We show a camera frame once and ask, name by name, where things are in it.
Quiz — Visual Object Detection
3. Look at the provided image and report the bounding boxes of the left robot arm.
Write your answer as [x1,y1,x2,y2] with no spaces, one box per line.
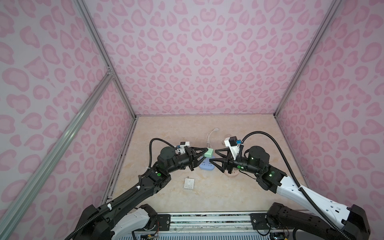
[66,146,209,240]

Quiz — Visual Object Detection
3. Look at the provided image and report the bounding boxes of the left wall aluminium strut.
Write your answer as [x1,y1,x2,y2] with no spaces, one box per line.
[1,71,115,240]

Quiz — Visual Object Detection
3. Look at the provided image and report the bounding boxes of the light green charger plug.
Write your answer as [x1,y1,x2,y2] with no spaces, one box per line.
[204,148,214,159]

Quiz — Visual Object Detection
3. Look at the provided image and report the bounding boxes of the blue square power strip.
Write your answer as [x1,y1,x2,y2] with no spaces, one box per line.
[198,127,220,172]

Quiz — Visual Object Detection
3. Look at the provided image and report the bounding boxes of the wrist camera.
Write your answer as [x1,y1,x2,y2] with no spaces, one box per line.
[176,142,190,154]
[224,136,242,160]

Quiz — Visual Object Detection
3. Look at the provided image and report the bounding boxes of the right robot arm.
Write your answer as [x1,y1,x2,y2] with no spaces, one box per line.
[210,145,371,240]

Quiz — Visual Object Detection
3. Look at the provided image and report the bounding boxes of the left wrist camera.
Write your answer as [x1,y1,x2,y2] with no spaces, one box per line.
[176,142,190,154]

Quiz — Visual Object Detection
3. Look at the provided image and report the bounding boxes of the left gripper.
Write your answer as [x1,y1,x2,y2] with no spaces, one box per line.
[167,148,210,176]

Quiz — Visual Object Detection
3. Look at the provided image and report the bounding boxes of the pink round power strip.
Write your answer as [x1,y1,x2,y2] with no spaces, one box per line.
[222,134,240,178]

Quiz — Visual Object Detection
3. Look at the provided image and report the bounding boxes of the white charger plug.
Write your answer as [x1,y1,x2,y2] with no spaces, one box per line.
[184,178,195,190]

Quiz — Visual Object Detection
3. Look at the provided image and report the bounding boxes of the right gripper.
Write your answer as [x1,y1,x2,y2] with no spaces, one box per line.
[208,148,261,178]

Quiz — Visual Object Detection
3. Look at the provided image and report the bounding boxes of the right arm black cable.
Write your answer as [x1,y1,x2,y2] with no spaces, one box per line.
[241,131,352,240]

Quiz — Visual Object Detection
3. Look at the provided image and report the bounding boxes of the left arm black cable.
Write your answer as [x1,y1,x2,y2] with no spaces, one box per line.
[148,137,176,169]

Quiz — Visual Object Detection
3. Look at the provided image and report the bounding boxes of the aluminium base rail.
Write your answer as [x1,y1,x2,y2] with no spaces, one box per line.
[89,209,343,240]

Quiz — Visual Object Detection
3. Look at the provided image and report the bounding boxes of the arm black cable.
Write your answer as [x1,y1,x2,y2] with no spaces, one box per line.
[241,131,352,240]
[148,137,176,169]

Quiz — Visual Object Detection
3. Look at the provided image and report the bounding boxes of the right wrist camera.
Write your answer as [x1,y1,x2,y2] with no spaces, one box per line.
[224,136,242,160]

